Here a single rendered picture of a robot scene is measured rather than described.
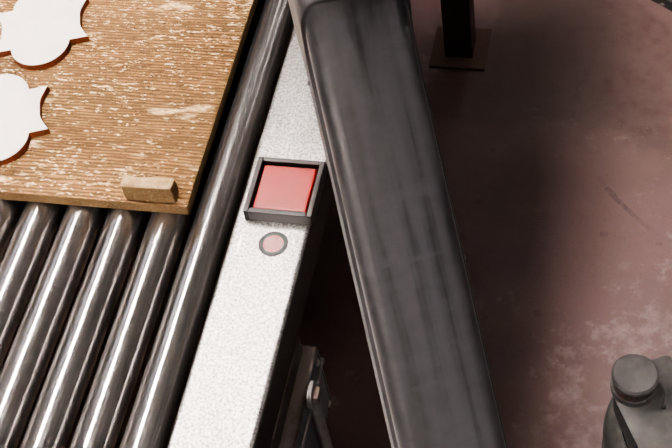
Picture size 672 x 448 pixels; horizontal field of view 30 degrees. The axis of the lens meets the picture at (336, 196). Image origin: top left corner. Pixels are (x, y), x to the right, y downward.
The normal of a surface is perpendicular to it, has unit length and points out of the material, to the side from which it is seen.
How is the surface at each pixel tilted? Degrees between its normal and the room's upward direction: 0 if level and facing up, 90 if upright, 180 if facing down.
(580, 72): 0
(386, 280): 38
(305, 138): 0
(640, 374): 0
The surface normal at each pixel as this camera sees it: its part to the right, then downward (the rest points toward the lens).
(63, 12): -0.13, -0.61
